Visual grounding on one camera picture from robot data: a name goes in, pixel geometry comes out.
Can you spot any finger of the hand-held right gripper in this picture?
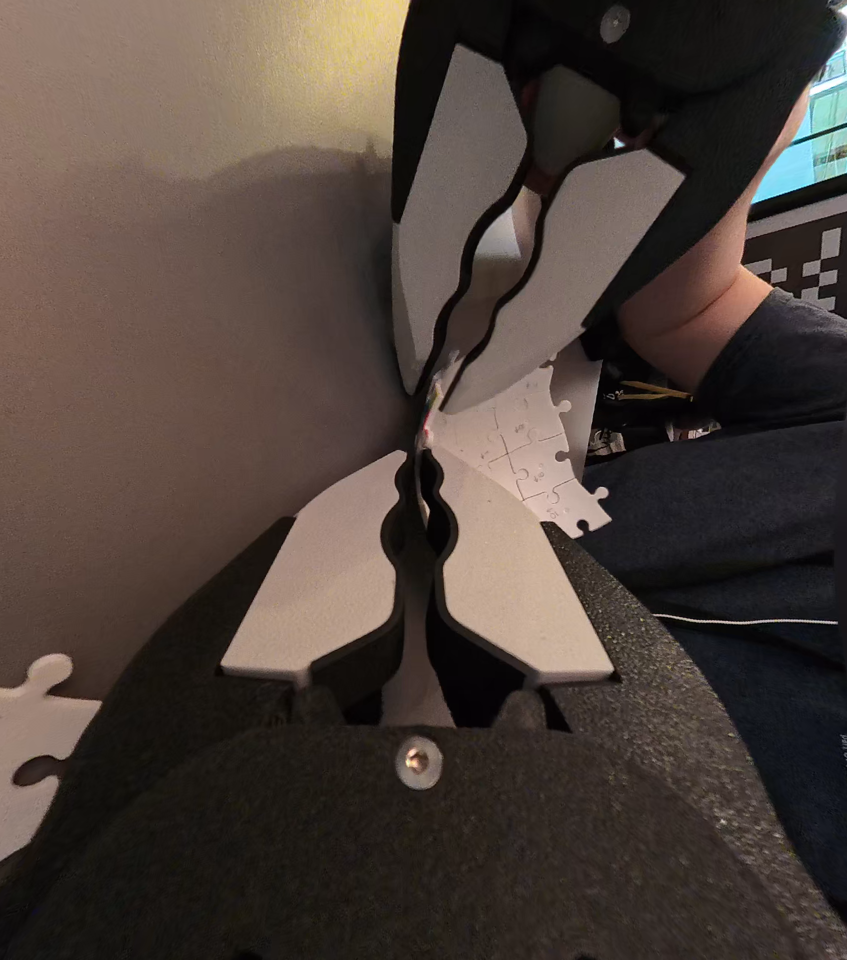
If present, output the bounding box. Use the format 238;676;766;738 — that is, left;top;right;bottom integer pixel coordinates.
391;45;530;394
439;147;687;417

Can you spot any assembled white puzzle section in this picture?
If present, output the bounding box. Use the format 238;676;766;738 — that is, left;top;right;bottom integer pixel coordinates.
421;348;612;537

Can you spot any white puzzle piece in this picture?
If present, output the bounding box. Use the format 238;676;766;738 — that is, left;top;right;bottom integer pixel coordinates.
418;387;444;454

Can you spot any white drawstring cord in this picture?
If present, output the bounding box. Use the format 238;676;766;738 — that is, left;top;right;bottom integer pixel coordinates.
652;608;840;628

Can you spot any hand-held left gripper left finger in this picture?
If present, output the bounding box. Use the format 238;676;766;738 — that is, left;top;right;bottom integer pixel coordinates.
220;450;419;688

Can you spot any person's right forearm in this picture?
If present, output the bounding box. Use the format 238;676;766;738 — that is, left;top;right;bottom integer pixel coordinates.
616;90;815;391

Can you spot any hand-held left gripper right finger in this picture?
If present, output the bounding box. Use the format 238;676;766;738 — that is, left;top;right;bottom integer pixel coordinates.
424;447;620;688

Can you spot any black white marker sign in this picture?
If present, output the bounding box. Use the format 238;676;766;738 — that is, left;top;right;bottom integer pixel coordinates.
746;177;847;327

